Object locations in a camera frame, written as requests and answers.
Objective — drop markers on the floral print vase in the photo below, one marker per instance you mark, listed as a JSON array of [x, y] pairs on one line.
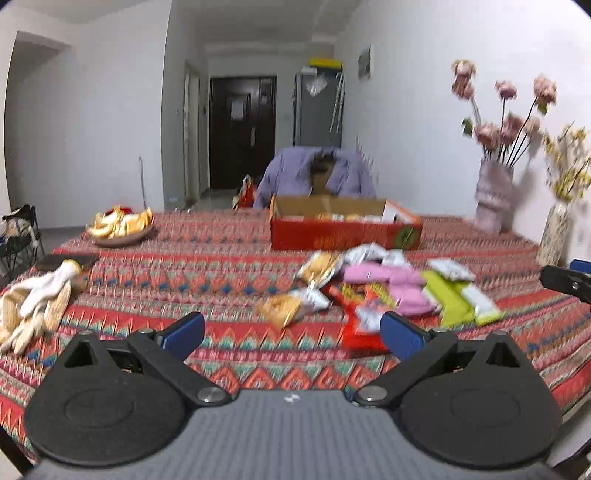
[[551, 237]]

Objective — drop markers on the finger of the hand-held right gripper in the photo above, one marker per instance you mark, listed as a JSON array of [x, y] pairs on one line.
[[563, 279]]

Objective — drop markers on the yellow box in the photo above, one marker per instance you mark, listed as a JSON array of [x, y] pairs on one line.
[[325, 63]]

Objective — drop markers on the red bag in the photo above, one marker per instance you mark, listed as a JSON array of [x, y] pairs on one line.
[[246, 194]]

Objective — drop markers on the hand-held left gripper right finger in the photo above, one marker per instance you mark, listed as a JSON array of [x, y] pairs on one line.
[[399, 336]]

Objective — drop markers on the white green snack packet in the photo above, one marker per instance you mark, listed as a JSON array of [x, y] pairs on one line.
[[484, 307]]

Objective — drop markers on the red yellow striped snack packet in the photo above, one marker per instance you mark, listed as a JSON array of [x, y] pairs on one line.
[[355, 295]]

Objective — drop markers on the pink textured vase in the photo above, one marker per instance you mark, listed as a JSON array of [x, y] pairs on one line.
[[493, 198]]

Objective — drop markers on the pink artificial flowers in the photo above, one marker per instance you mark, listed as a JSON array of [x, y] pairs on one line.
[[508, 124]]

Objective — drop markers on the pink snack packet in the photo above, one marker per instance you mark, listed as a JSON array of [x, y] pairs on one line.
[[369, 273], [411, 297]]

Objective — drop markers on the grey refrigerator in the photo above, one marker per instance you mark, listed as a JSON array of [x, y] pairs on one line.
[[316, 120]]

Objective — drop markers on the dark entrance door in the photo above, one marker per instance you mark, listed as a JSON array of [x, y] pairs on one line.
[[242, 134]]

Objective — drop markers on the red cardboard box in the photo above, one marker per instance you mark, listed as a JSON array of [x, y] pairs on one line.
[[323, 237]]

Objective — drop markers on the yellow cracker packet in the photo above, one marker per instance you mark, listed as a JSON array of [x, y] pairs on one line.
[[318, 267], [281, 309]]

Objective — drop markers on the clear plastic bag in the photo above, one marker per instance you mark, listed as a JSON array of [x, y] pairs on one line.
[[316, 84]]

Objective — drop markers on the red silver snack packet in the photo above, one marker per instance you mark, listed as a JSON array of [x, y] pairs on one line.
[[360, 330]]

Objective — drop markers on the dark flat case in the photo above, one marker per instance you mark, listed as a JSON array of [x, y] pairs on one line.
[[55, 262]]

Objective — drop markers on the purple jacket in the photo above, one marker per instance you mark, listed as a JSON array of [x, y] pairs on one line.
[[286, 177]]

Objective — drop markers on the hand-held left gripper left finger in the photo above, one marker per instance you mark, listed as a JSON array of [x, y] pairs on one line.
[[187, 333]]

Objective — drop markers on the brown plate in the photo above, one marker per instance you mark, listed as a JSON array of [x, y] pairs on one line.
[[120, 240]]

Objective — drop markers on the black folding chair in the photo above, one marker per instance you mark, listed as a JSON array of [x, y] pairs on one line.
[[21, 240]]

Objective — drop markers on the white work glove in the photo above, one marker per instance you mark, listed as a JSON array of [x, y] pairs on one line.
[[51, 288], [16, 330]]

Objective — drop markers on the plate of orange peels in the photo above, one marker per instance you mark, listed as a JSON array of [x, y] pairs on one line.
[[117, 221]]

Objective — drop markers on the white interior door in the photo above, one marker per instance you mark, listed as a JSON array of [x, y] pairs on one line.
[[192, 138]]

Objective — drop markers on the yellow artificial flowers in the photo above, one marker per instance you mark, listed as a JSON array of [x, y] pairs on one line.
[[570, 166]]

